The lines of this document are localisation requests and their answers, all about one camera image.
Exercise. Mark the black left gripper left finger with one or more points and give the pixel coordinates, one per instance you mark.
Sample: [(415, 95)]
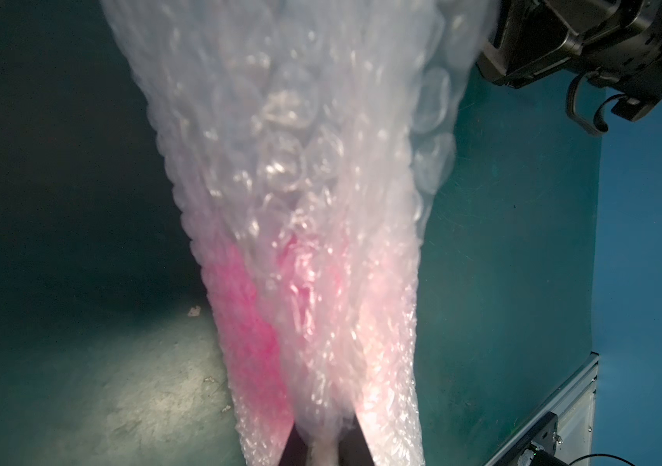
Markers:
[(297, 450)]

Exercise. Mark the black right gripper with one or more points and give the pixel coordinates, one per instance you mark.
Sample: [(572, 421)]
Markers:
[(615, 44)]

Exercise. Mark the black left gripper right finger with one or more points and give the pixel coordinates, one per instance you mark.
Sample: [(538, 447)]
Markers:
[(353, 446)]

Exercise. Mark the pink plastic wine glass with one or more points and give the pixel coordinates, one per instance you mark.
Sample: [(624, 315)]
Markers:
[(250, 345)]

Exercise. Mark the clear bubble wrap sheet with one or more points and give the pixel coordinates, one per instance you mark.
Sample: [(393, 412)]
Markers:
[(315, 135)]

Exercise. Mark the aluminium front rail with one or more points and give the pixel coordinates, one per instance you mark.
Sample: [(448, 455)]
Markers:
[(575, 404)]

